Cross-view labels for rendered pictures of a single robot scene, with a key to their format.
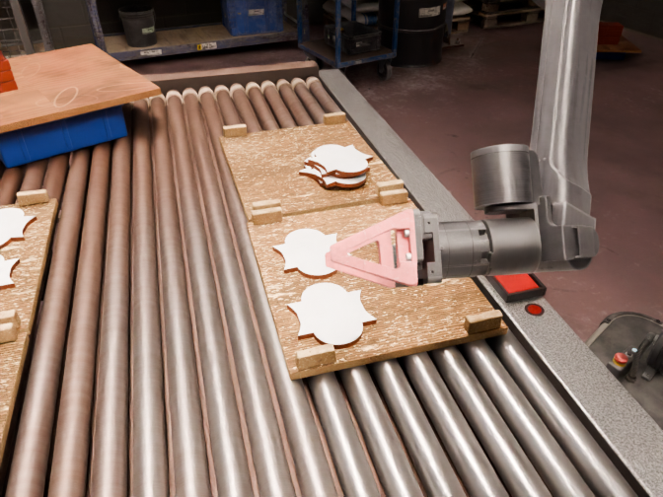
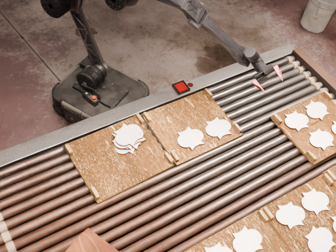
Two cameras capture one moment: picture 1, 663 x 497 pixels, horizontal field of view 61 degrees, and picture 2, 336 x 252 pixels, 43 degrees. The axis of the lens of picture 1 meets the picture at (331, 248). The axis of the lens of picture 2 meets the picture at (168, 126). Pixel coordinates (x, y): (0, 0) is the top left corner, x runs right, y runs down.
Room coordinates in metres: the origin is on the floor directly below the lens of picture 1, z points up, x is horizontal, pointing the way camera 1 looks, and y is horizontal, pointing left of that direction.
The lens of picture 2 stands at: (1.49, 1.16, 2.65)
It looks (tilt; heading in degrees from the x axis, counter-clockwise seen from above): 52 degrees down; 245
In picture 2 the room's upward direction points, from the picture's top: 12 degrees clockwise
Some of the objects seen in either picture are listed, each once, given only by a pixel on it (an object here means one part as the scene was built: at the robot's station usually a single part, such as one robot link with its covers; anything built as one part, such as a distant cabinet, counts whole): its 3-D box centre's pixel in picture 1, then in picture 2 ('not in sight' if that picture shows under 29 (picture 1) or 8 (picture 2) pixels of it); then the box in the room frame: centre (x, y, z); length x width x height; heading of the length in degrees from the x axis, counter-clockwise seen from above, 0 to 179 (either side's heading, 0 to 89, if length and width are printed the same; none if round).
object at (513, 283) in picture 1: (514, 282); (180, 87); (0.77, -0.32, 0.92); 0.06 x 0.06 x 0.01; 16
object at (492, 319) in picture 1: (483, 321); (208, 93); (0.64, -0.24, 0.95); 0.06 x 0.02 x 0.03; 106
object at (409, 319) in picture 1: (361, 271); (191, 125); (0.79, -0.05, 0.93); 0.41 x 0.35 x 0.02; 16
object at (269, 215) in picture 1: (266, 216); (174, 156); (0.94, 0.13, 0.95); 0.06 x 0.02 x 0.03; 106
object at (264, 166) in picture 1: (305, 165); (119, 156); (1.20, 0.06, 0.93); 0.41 x 0.35 x 0.02; 17
